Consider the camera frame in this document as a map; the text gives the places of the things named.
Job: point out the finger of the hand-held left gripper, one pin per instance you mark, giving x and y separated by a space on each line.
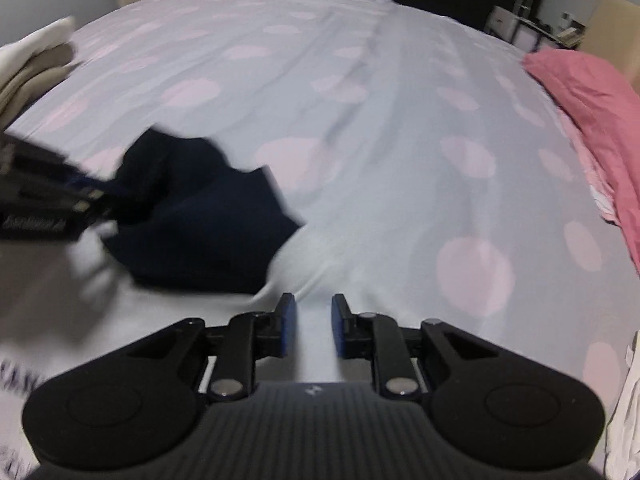
97 211
87 182

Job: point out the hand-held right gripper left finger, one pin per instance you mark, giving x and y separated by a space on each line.
286 327

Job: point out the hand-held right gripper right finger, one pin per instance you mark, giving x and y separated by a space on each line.
339 332

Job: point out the navy blue garment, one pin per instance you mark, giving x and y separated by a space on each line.
200 220

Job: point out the beige folded garment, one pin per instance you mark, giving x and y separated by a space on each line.
30 80

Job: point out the white pillow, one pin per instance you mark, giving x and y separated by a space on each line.
35 42

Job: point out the polka dot bed sheet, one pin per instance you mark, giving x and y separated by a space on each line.
380 135

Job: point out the white printed cloth pile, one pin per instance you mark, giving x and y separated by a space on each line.
625 410

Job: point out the light pink cloth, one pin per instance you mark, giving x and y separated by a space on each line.
595 180

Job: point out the pink pillow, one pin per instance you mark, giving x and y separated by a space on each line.
595 95

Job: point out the white shelf unit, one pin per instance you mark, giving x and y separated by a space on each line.
525 30

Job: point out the beige headboard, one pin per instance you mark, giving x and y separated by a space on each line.
612 30

